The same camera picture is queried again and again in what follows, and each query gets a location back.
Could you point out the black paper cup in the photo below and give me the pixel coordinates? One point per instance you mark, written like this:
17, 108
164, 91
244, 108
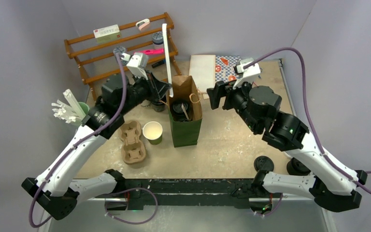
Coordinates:
158, 106

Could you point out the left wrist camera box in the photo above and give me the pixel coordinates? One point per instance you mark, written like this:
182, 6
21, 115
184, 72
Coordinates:
136, 63

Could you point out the blue checkered paper bag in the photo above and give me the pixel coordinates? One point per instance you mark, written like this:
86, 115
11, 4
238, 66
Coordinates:
224, 68

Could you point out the white paper cup stack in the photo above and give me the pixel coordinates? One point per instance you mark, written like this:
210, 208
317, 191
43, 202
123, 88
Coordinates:
153, 131

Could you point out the white paper bag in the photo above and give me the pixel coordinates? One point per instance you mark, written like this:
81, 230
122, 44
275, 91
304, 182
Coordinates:
202, 70

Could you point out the blue lidded jar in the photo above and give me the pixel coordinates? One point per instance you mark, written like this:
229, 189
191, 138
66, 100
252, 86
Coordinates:
119, 50
157, 40

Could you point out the blue lidded jar left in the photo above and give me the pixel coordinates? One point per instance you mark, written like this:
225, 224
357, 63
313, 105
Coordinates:
119, 50

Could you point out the pink marker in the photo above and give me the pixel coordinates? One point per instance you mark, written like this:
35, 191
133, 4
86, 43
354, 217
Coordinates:
152, 51

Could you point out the wooden shelf rack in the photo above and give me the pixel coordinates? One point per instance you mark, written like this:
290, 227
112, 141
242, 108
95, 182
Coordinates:
98, 62

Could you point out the green paper bag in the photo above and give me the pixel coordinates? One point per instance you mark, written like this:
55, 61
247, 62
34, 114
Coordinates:
185, 133

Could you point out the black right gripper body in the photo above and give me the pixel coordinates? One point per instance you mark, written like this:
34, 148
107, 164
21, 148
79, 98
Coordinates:
242, 97

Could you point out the black blue marker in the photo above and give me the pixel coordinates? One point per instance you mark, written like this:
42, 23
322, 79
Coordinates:
157, 64

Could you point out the pink white clip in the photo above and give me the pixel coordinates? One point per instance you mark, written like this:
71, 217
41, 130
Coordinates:
143, 25

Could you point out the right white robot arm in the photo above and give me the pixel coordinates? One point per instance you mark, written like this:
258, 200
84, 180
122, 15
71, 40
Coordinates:
331, 184

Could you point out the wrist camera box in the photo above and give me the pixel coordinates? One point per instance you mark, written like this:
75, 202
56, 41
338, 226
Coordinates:
246, 71
136, 63

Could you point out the white green box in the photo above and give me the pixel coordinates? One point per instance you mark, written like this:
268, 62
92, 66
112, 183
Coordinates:
107, 34

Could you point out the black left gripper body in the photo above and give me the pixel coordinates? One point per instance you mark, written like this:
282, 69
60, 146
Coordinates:
140, 91

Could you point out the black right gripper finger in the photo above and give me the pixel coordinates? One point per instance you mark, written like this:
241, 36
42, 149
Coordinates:
216, 93
229, 96

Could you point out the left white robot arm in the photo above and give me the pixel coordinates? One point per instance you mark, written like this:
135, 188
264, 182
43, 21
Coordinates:
56, 189

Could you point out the green straw holder cup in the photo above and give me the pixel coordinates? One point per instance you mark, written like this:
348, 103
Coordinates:
85, 108

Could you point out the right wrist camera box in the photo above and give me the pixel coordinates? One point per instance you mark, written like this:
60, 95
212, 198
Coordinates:
246, 71

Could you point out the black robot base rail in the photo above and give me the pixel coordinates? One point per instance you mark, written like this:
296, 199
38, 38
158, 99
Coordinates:
239, 193

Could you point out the white straw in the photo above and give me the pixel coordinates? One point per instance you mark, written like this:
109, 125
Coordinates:
166, 52
185, 112

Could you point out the blue lidded jar right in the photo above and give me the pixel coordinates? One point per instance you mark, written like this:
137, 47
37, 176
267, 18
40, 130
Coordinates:
157, 40

